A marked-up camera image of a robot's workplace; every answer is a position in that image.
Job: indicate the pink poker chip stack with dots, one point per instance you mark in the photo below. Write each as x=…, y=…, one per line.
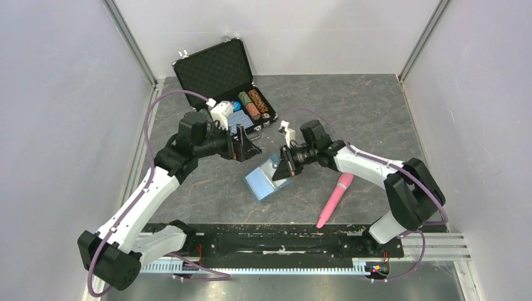
x=253, y=111

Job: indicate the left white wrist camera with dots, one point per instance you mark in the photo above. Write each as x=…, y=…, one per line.
x=220, y=111

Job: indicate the orange brown chip stack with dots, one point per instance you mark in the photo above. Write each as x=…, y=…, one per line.
x=258, y=101

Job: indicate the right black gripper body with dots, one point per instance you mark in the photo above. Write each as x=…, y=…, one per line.
x=296, y=157

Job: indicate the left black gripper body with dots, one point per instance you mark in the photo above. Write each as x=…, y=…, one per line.
x=235, y=148

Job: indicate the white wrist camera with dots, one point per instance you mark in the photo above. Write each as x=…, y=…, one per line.
x=220, y=111
x=287, y=132

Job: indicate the white cable duct strip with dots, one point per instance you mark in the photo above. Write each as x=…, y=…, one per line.
x=178, y=267

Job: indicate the pink cylindrical tool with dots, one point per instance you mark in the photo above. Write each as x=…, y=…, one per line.
x=343, y=183

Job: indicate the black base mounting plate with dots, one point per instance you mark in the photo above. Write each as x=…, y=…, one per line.
x=351, y=240

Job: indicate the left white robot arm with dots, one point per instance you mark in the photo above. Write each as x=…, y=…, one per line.
x=115, y=253

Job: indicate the blue leather card holder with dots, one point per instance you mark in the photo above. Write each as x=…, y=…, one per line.
x=260, y=180

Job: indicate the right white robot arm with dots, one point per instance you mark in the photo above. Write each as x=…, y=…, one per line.
x=412, y=193

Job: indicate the blue playing card deck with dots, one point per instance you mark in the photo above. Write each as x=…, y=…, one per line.
x=239, y=117

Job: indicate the black poker chip case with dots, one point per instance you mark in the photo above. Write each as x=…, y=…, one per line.
x=221, y=72

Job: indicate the green poker chip stack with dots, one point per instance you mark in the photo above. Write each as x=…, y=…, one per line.
x=244, y=98

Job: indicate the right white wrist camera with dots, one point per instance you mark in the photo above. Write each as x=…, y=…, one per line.
x=287, y=132

